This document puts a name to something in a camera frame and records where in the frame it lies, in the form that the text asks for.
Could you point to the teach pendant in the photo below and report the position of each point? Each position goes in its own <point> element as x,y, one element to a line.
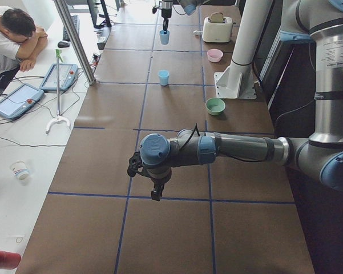
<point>67,76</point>
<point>19,101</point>

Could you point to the black computer mouse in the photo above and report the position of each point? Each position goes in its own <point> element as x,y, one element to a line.
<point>63,44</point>

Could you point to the black keyboard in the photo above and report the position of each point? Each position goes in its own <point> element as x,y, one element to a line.
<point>75,26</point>

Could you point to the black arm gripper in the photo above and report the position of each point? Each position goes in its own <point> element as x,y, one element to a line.
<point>166,12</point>

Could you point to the teach pendant far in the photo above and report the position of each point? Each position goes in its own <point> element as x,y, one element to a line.
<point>67,76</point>

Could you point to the seated person white shirt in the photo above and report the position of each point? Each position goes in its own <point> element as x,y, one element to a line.
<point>21,41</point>

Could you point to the blue tape strip centre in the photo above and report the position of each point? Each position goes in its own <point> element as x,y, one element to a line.
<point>149,61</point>

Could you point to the red object at edge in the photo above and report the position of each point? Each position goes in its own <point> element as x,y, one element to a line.
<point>9,260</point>

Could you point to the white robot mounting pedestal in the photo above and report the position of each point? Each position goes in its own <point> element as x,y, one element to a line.
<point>236,82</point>

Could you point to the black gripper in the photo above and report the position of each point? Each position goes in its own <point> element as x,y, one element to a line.
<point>158,181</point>

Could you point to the light blue cup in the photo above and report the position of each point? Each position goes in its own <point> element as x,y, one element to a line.
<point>164,37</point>
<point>163,77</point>

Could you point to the white paper cup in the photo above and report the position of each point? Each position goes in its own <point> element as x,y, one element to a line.
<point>20,170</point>

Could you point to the cream toaster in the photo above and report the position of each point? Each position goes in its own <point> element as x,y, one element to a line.
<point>217,32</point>

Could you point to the green bowl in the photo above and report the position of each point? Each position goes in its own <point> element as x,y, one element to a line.
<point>215,106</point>

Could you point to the blue tape strip crosswise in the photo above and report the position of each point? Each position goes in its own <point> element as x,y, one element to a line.
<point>170,198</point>

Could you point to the black monitor stand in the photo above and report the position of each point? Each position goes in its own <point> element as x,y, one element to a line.
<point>99,14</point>

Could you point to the blue tape strip lengthwise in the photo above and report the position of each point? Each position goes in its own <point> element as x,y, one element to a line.
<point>204,85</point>

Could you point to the metal stand with green clip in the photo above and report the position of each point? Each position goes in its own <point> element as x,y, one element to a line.
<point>59,118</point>

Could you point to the pink bowl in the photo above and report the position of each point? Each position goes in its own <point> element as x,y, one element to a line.
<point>214,55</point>

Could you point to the teach pendant near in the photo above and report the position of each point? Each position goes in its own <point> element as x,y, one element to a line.
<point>19,101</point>

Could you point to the toast slice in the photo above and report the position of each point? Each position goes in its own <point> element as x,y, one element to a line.
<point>217,17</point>

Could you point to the aluminium frame post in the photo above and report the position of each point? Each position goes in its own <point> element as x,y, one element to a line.
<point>64,15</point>

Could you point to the blue tape strip middle row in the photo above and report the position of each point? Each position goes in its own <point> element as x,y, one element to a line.
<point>174,131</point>

